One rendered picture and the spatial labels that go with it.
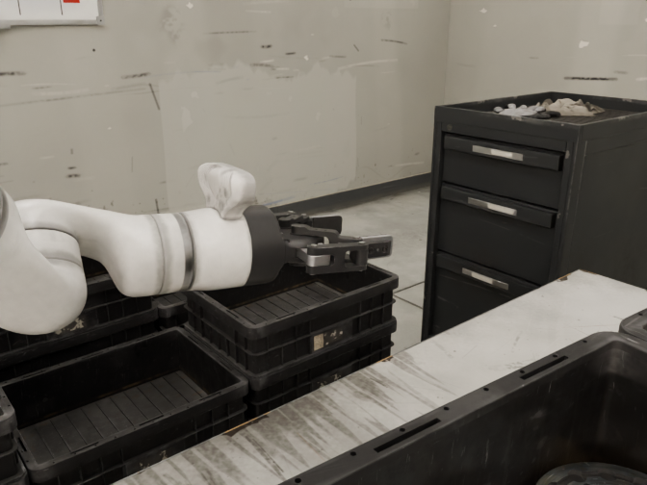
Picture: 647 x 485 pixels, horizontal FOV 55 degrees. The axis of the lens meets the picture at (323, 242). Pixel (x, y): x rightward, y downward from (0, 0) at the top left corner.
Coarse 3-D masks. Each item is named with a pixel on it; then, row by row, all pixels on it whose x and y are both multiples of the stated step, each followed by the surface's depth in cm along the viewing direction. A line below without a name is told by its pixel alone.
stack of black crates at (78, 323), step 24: (96, 264) 163; (96, 288) 135; (96, 312) 137; (120, 312) 141; (144, 312) 144; (0, 336) 126; (24, 336) 129; (48, 336) 131; (72, 336) 134; (96, 336) 138; (120, 336) 143; (144, 336) 146; (0, 360) 126; (24, 360) 129; (48, 360) 133
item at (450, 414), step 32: (576, 352) 40; (640, 352) 41; (512, 384) 37; (448, 416) 34; (480, 416) 35; (352, 448) 31; (384, 448) 32; (416, 448) 32; (288, 480) 29; (320, 480) 29; (352, 480) 30
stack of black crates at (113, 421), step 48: (192, 336) 134; (0, 384) 117; (48, 384) 122; (96, 384) 128; (144, 384) 135; (192, 384) 135; (240, 384) 117; (48, 432) 120; (96, 432) 120; (144, 432) 105; (192, 432) 112; (48, 480) 97; (96, 480) 103
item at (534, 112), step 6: (498, 108) 179; (510, 108) 182; (522, 108) 181; (528, 108) 179; (534, 108) 180; (540, 108) 178; (504, 114) 173; (510, 114) 173; (516, 114) 173; (522, 114) 172; (528, 114) 173; (534, 114) 175; (540, 114) 176; (546, 114) 177; (552, 114) 178; (558, 114) 179
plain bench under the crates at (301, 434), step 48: (576, 288) 106; (624, 288) 106; (480, 336) 90; (528, 336) 90; (576, 336) 90; (336, 384) 78; (384, 384) 78; (432, 384) 78; (480, 384) 78; (240, 432) 69; (288, 432) 69; (336, 432) 69; (384, 432) 69; (144, 480) 62; (192, 480) 62; (240, 480) 62
